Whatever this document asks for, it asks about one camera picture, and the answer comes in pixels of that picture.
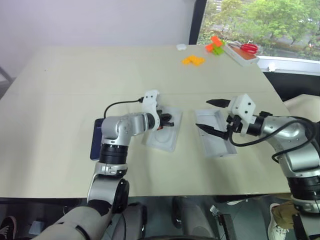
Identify white tray with red scissors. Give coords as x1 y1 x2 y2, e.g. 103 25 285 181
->
223 41 260 68

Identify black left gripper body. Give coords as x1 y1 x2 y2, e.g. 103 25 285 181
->
156 106 168 129

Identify red handled scissors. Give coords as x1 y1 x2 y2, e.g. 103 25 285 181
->
226 40 260 55

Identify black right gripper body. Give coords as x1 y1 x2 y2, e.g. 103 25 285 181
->
225 114 243 140

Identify white sneaker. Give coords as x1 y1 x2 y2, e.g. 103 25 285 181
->
268 203 289 240

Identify white box tray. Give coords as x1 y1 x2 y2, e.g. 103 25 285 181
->
194 107 238 159

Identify large orange building block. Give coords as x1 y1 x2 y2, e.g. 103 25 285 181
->
210 35 224 48

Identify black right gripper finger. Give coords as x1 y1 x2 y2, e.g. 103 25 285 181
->
195 123 230 140
205 98 232 109

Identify white window sill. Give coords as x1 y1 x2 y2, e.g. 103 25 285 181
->
256 55 320 75

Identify black window frame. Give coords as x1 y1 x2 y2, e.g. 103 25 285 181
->
188 0 209 46

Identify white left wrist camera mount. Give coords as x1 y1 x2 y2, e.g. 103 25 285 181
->
142 89 162 131

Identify black metal clamp bracket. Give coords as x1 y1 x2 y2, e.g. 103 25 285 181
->
209 204 236 240

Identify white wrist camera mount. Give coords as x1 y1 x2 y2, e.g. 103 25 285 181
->
229 93 257 137
142 89 162 131

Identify dark blue phone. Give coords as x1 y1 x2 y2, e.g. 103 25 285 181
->
89 118 106 162

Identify black sneaker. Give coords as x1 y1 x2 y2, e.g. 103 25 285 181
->
0 215 18 240

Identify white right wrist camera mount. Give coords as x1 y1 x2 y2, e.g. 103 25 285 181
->
229 93 257 137

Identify green building block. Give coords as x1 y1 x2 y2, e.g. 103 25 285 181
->
211 41 227 57

